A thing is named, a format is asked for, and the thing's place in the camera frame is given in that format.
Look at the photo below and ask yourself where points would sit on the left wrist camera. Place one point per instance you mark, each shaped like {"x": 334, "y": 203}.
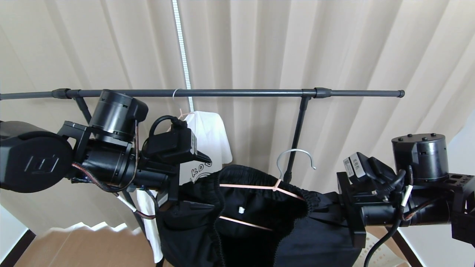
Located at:
{"x": 170, "y": 144}

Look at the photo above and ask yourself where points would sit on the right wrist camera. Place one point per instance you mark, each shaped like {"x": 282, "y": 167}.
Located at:
{"x": 363, "y": 167}

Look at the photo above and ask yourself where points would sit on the black clothes rack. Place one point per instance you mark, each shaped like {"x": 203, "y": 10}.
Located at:
{"x": 241, "y": 92}

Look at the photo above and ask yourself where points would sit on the pink clothes hanger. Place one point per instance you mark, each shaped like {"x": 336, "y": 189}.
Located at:
{"x": 174, "y": 94}
{"x": 276, "y": 185}

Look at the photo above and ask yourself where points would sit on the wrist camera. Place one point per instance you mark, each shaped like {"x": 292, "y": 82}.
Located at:
{"x": 363, "y": 167}
{"x": 170, "y": 144}

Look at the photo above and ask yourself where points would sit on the white printed t-shirt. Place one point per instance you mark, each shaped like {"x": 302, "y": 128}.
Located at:
{"x": 211, "y": 137}

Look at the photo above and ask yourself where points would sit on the white laundry basket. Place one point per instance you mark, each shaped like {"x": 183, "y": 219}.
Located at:
{"x": 386, "y": 256}

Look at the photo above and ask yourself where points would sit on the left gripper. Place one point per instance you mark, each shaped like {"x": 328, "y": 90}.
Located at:
{"x": 111, "y": 167}

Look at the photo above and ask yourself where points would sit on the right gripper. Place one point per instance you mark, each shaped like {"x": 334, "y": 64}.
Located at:
{"x": 386, "y": 215}

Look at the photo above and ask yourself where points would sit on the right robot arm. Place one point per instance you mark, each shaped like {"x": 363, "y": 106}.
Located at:
{"x": 423, "y": 159}

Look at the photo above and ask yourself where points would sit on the black garment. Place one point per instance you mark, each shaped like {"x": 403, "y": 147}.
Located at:
{"x": 323, "y": 237}

